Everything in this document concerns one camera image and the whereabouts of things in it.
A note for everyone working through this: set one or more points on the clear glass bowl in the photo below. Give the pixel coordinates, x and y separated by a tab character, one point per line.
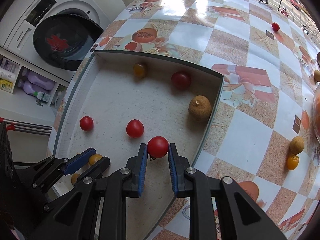
318	120

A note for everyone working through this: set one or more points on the grey metal rack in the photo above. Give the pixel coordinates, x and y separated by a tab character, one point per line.
27	127

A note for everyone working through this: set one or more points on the yellow cherry tomato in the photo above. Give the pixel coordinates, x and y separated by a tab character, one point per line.
75	178
139	70
292	162
95	159

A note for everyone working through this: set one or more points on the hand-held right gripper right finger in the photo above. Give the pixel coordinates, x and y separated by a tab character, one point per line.
173	170

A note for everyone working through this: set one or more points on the white bottle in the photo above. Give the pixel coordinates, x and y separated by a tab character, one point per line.
7	67

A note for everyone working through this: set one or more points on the red cherry tomato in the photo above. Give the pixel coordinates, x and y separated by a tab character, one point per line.
181	80
157	147
86	123
135	128
275	26

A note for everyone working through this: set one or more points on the white washing machine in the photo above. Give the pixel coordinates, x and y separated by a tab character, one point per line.
25	12

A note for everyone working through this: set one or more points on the checkered printed tablecloth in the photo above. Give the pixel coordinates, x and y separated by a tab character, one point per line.
237	130

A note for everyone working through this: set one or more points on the red car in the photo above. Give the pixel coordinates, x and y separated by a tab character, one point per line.
295	2

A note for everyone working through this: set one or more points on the brown longan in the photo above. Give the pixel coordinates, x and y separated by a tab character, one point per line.
200	108
317	75
296	145

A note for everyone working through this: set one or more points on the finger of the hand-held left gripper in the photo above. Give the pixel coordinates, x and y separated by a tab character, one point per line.
80	160
100	166

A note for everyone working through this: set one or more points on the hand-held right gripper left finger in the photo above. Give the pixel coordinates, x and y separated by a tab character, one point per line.
142	170

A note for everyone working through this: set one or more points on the yellow green bottle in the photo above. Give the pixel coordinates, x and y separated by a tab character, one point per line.
6	85

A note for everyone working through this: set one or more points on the white rectangular tray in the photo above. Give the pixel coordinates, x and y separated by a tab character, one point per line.
120	100

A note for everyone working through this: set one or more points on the parked red scooter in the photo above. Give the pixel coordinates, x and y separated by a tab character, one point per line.
284	12

